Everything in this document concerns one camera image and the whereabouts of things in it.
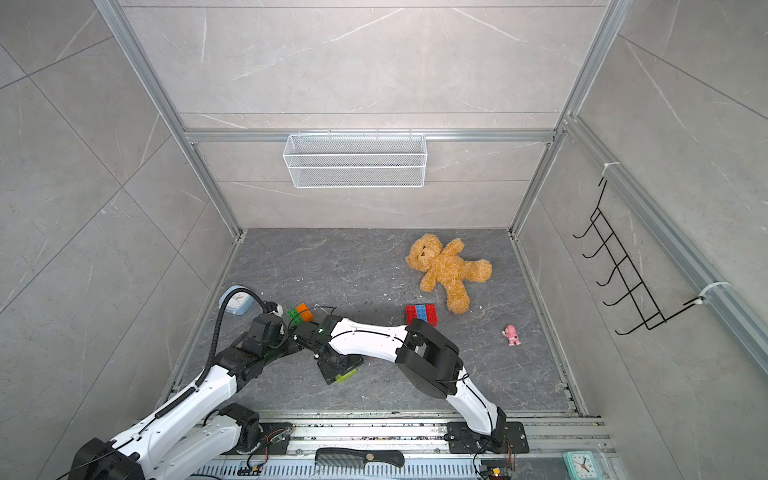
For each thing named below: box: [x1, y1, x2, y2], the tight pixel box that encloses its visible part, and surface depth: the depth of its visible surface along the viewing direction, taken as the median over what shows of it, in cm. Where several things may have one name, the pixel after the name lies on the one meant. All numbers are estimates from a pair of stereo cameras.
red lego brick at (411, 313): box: [405, 305, 417, 327], surface depth 94 cm
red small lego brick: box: [426, 304, 439, 327], surface depth 94 cm
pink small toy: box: [502, 323, 521, 346], surface depth 92 cm
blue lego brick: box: [416, 304, 428, 323], surface depth 95 cm
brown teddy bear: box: [406, 234, 493, 315], surface depth 102 cm
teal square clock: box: [562, 450, 603, 480], surface depth 70 cm
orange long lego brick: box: [296, 302, 314, 322], surface depth 97 cm
